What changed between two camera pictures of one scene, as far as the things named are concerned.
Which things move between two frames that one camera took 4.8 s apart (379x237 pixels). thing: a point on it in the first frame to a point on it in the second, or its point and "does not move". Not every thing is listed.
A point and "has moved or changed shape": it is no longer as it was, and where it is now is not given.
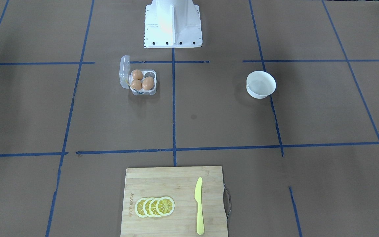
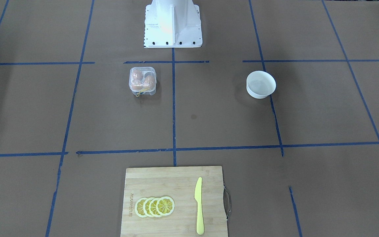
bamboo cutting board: (179, 183) does not move
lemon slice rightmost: (165, 206) does not move
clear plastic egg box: (139, 81) has moved or changed shape
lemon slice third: (152, 207) does not move
